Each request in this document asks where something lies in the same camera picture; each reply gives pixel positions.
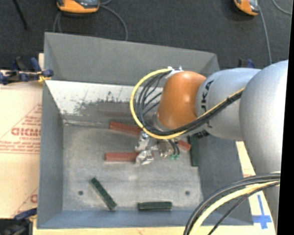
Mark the dark green flat block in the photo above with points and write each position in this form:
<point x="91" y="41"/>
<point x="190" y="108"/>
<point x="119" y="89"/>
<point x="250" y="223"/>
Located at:
<point x="194" y="153"/>
<point x="103" y="193"/>
<point x="154" y="206"/>

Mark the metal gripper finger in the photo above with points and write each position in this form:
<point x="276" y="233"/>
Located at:
<point x="141" y="142"/>
<point x="145" y="158"/>

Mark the brown cardboard board red print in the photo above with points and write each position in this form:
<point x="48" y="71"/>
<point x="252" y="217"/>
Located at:
<point x="14" y="170"/>

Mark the red-brown flat block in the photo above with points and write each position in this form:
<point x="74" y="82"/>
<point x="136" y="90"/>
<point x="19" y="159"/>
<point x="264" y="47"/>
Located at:
<point x="185" y="145"/>
<point x="120" y="156"/>
<point x="124" y="128"/>

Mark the grey metal bin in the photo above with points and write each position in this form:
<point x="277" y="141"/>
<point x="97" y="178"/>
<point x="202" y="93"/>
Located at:
<point x="89" y="145"/>

